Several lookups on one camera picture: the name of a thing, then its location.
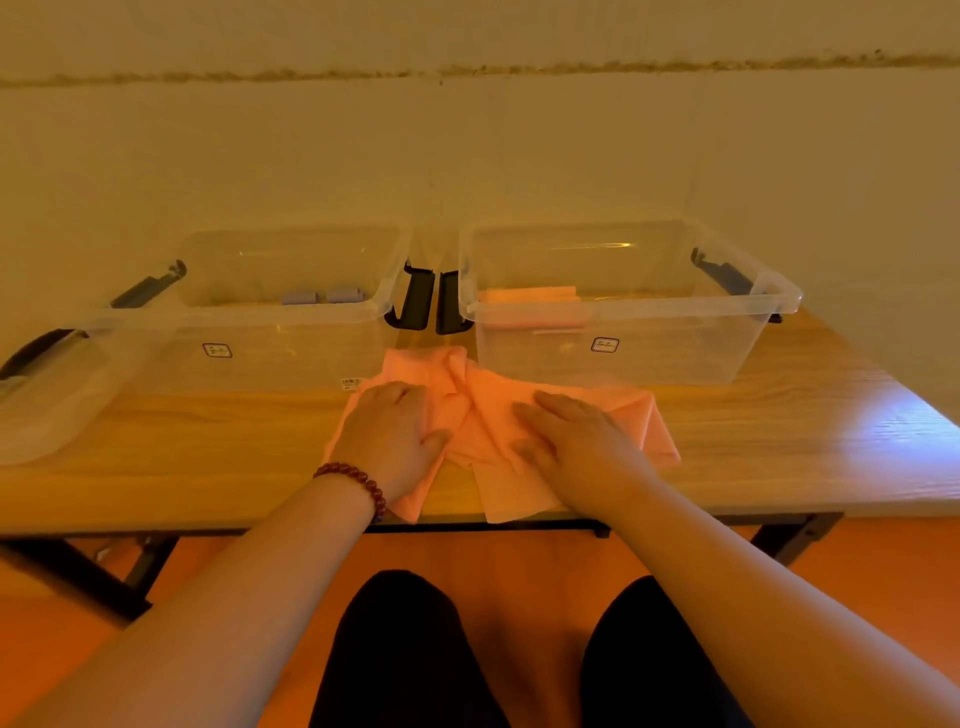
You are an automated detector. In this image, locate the orange cloth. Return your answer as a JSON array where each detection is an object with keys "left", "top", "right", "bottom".
[
  {"left": 322, "top": 345, "right": 682, "bottom": 525},
  {"left": 477, "top": 285, "right": 594, "bottom": 333}
]

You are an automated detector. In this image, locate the dark red bead bracelet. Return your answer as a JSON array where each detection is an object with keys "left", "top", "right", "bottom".
[{"left": 312, "top": 462, "right": 387, "bottom": 525}]

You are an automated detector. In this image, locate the person's left leg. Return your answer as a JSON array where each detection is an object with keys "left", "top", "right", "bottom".
[{"left": 309, "top": 570, "right": 512, "bottom": 728}]

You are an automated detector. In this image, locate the person's right leg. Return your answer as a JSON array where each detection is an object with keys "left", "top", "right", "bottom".
[{"left": 579, "top": 575, "right": 756, "bottom": 728}]

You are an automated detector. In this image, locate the clear plastic storage bin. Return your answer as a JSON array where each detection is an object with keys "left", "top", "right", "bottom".
[
  {"left": 0, "top": 326, "right": 162, "bottom": 467},
  {"left": 75, "top": 225, "right": 414, "bottom": 396},
  {"left": 457, "top": 219, "right": 804, "bottom": 388}
]

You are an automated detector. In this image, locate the folded orange cloth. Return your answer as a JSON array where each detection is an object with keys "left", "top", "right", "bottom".
[{"left": 477, "top": 285, "right": 594, "bottom": 333}]

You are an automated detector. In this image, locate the person's right forearm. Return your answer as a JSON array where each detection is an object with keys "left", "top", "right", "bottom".
[{"left": 594, "top": 477, "right": 960, "bottom": 728}]

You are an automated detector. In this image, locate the black metal table frame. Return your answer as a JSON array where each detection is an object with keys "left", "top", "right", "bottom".
[{"left": 0, "top": 512, "right": 846, "bottom": 625}]

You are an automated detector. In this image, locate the person's right hand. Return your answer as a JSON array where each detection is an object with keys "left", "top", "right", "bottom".
[{"left": 511, "top": 390, "right": 663, "bottom": 520}]

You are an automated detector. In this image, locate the black bin latch handle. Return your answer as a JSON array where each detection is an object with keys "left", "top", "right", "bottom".
[
  {"left": 435, "top": 270, "right": 475, "bottom": 336},
  {"left": 384, "top": 261, "right": 437, "bottom": 333},
  {"left": 111, "top": 259, "right": 189, "bottom": 310},
  {"left": 0, "top": 328, "right": 90, "bottom": 381},
  {"left": 690, "top": 247, "right": 783, "bottom": 325}
]

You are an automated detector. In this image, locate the person's leg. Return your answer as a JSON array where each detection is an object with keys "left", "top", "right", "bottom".
[
  {"left": 579, "top": 575, "right": 756, "bottom": 728},
  {"left": 309, "top": 570, "right": 512, "bottom": 728}
]

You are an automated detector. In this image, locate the person's left forearm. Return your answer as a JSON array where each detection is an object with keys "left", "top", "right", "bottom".
[{"left": 11, "top": 474, "right": 376, "bottom": 728}]

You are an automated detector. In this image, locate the person's left hand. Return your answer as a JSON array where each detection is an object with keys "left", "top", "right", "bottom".
[{"left": 328, "top": 380, "right": 453, "bottom": 507}]

